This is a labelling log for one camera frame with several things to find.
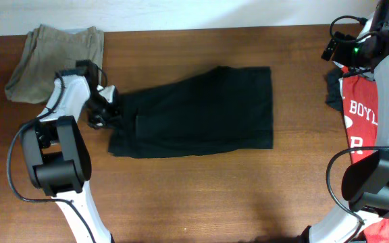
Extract black shorts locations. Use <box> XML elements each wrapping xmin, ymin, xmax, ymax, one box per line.
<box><xmin>108</xmin><ymin>66</ymin><xmax>274</xmax><ymax>159</ymax></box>

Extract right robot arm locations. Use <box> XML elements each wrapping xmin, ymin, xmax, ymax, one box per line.
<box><xmin>296</xmin><ymin>1</ymin><xmax>389</xmax><ymax>242</ymax></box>

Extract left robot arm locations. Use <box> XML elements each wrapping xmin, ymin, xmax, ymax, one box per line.
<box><xmin>15</xmin><ymin>59</ymin><xmax>120</xmax><ymax>242</ymax></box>

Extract red printed t-shirt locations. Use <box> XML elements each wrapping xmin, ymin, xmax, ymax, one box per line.
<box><xmin>339</xmin><ymin>76</ymin><xmax>389</xmax><ymax>243</ymax></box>

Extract dark garment under red shirt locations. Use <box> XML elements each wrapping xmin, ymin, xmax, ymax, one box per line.
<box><xmin>325</xmin><ymin>67</ymin><xmax>343</xmax><ymax>112</ymax></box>

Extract folded khaki trousers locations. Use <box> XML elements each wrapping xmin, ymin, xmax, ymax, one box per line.
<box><xmin>5</xmin><ymin>25</ymin><xmax>105</xmax><ymax>104</ymax></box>

